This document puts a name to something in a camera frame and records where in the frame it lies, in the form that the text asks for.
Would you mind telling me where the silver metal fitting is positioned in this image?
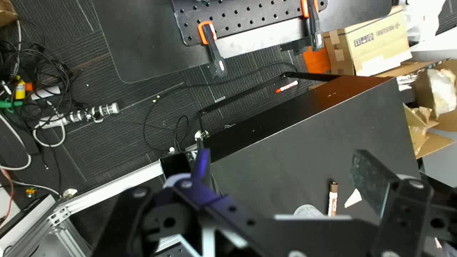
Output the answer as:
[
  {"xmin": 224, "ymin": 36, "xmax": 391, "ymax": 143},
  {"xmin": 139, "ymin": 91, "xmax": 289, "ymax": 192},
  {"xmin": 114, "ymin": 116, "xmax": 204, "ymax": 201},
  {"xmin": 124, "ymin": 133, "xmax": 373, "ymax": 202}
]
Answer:
[{"xmin": 66, "ymin": 101, "xmax": 121, "ymax": 125}]

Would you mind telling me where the white crumpled packing paper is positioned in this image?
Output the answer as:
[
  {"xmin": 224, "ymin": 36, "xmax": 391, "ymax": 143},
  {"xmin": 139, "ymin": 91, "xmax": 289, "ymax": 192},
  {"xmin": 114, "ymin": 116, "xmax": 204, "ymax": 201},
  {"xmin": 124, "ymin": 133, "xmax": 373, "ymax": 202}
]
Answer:
[{"xmin": 425, "ymin": 65, "xmax": 457, "ymax": 118}]

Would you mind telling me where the small yellow bottle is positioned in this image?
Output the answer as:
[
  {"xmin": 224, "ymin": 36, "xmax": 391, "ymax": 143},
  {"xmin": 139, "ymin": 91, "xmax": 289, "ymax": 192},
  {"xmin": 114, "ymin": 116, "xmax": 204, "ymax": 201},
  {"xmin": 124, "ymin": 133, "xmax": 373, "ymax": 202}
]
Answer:
[{"xmin": 12, "ymin": 74, "xmax": 28, "ymax": 102}]

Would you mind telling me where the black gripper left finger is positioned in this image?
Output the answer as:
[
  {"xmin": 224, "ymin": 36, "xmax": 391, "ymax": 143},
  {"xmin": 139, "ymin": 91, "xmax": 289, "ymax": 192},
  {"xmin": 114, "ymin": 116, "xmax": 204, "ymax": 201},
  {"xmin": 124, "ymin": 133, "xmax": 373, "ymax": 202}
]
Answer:
[{"xmin": 91, "ymin": 146, "xmax": 286, "ymax": 257}]

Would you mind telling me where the aluminium extrusion frame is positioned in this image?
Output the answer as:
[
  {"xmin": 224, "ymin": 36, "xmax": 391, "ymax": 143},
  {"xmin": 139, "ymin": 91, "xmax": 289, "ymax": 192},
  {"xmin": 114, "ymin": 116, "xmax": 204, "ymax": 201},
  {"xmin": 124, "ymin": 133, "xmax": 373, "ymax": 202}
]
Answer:
[{"xmin": 0, "ymin": 158, "xmax": 165, "ymax": 257}]

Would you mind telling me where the tan cardboard piece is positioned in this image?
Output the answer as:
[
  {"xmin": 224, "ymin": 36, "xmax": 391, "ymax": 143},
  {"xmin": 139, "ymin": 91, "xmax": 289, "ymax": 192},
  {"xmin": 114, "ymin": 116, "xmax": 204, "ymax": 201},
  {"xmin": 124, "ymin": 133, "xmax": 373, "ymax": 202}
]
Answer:
[{"xmin": 402, "ymin": 104, "xmax": 457, "ymax": 161}]

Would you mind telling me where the orange-handled clamp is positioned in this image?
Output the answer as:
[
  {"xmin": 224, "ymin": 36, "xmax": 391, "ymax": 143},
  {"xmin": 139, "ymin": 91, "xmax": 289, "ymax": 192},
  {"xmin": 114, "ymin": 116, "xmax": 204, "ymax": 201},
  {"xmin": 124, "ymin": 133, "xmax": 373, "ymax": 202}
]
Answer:
[
  {"xmin": 195, "ymin": 18, "xmax": 229, "ymax": 78},
  {"xmin": 298, "ymin": 0, "xmax": 325, "ymax": 51}
]

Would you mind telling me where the red marker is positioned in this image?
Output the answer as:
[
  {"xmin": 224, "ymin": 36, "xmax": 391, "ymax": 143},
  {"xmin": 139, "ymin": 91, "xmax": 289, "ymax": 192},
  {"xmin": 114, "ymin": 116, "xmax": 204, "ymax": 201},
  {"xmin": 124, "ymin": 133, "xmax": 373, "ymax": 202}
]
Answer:
[{"xmin": 272, "ymin": 78, "xmax": 301, "ymax": 95}]

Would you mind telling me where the triangular tan tape scrap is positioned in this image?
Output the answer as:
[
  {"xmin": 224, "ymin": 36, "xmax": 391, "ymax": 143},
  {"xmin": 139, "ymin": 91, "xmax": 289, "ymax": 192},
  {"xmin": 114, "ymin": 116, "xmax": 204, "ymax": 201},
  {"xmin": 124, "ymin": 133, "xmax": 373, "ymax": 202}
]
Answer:
[{"xmin": 342, "ymin": 186, "xmax": 363, "ymax": 209}]

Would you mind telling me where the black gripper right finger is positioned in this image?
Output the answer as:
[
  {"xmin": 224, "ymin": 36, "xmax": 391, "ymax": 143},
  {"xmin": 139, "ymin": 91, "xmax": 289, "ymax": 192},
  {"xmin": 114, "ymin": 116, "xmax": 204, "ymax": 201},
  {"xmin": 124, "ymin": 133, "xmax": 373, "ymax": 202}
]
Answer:
[{"xmin": 349, "ymin": 148, "xmax": 457, "ymax": 257}]

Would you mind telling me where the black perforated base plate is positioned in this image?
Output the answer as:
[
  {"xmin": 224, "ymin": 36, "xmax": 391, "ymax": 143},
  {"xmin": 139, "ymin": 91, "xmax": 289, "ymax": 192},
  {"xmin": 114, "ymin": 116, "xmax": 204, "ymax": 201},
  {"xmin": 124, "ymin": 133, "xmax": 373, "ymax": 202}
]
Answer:
[{"xmin": 169, "ymin": 0, "xmax": 329, "ymax": 46}]

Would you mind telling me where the cardboard box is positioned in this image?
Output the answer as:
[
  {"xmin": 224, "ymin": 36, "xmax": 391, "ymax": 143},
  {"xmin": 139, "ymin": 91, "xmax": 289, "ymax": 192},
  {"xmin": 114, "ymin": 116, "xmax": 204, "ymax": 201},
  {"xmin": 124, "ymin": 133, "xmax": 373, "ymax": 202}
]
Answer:
[{"xmin": 322, "ymin": 6, "xmax": 413, "ymax": 76}]

